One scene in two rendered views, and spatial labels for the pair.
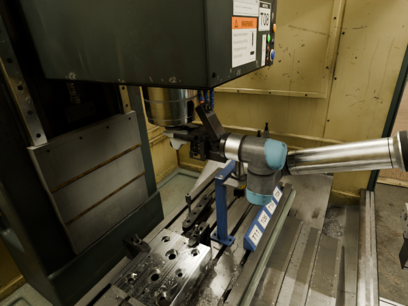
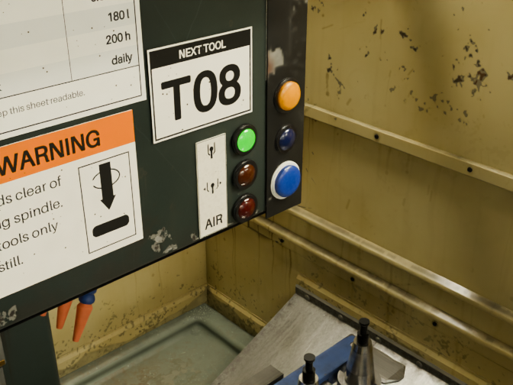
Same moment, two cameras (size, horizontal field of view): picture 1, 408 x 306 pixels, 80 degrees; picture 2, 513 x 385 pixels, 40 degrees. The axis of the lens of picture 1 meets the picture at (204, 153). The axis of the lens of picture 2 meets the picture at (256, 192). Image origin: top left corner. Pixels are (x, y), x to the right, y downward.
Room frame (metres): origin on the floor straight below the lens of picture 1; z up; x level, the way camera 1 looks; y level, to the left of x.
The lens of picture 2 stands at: (0.30, -0.37, 1.93)
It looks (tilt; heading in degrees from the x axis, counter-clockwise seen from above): 27 degrees down; 15
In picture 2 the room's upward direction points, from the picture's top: straight up
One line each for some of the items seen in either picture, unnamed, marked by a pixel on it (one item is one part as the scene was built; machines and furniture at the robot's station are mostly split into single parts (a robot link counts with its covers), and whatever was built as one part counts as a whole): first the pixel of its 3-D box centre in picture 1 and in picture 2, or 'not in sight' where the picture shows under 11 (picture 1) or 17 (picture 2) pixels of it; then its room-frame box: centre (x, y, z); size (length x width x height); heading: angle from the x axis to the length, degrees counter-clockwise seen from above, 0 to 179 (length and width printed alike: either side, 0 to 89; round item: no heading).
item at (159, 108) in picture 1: (171, 99); not in sight; (0.72, 0.09, 1.56); 0.16 x 0.16 x 0.12
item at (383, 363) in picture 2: not in sight; (382, 367); (1.15, -0.34, 1.21); 0.07 x 0.05 x 0.01; 58
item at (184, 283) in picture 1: (164, 268); not in sight; (0.62, 0.17, 0.96); 0.29 x 0.23 x 0.05; 148
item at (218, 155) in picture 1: (210, 143); not in sight; (0.65, -0.02, 1.44); 0.12 x 0.08 x 0.09; 58
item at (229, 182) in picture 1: (233, 183); not in sight; (0.78, -0.10, 1.21); 0.07 x 0.05 x 0.01; 58
